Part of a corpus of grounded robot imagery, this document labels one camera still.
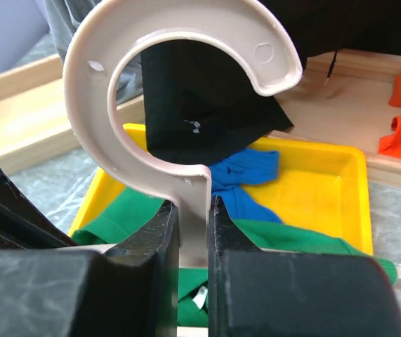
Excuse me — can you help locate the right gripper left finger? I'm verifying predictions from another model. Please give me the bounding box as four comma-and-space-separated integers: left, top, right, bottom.
0, 201, 178, 336

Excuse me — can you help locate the black t-shirt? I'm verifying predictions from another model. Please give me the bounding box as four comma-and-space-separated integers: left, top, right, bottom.
140, 0, 401, 166

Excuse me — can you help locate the green tank top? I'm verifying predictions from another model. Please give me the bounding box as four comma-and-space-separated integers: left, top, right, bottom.
70, 187, 397, 327

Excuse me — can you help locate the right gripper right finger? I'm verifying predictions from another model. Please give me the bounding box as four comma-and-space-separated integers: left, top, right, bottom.
207, 197, 401, 336

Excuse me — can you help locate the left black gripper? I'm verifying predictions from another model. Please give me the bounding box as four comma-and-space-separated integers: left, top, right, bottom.
0, 168, 77, 249

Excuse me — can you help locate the blue garment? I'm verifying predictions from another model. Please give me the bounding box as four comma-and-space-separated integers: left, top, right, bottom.
209, 148, 282, 223

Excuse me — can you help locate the yellow plastic tray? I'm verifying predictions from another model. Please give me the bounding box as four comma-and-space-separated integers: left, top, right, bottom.
68, 137, 373, 255

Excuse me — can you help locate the grey tank top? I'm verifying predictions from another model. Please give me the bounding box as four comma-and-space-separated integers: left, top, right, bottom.
44, 0, 143, 104

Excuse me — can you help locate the left wooden clothes rack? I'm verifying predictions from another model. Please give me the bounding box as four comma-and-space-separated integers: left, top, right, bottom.
0, 54, 147, 176

